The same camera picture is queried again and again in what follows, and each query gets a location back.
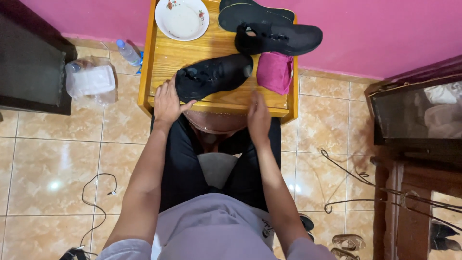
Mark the person's right hand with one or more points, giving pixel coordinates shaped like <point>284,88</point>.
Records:
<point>258,121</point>

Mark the person's left hand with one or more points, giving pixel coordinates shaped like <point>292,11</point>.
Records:
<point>166,106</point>

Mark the person's right fingers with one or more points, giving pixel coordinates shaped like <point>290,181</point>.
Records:
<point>257,101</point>

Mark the black shoe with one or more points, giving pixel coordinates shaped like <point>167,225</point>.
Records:
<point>285,38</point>
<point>214,76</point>

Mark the pink cloth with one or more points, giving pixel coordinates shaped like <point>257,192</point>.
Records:
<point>274,72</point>

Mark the brown plastic basin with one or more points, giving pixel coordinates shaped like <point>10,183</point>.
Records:
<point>216,122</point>

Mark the grey stool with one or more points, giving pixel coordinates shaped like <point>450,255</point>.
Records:
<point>216,169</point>

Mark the black insole yellow edge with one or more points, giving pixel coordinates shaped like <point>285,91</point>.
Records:
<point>249,17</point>
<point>267,5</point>

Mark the small wooden table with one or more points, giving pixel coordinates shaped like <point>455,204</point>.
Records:
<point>173,54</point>

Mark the person's black trousers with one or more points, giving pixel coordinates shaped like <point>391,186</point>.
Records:
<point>180,169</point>

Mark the white floral bowl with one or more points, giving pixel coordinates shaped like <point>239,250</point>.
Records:
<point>181,18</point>

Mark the blue wrapper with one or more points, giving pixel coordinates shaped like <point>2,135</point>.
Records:
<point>140,63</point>

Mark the black and white sneaker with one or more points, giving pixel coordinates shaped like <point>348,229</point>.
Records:
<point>306,222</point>

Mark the person's grey shirt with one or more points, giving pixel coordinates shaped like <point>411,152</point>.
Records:
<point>213,231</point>

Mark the clear plastic water bottle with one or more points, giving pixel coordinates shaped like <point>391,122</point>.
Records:
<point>128,53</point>

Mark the wooden glass-front cabinet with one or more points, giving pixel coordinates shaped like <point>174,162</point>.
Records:
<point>415,108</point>

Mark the clear bag with white container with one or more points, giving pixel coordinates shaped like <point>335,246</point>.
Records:
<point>92,81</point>

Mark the beige sandal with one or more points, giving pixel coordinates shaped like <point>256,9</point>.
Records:
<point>343,254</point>
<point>348,242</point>

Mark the brown wooden furniture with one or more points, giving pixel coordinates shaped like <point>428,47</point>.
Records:
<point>408,216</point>

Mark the dark cabinet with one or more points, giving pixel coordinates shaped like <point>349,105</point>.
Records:
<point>30,57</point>

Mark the pair of dark shoes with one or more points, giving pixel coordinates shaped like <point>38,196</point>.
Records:
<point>444,236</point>

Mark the black charger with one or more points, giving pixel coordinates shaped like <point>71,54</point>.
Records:
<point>74,254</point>

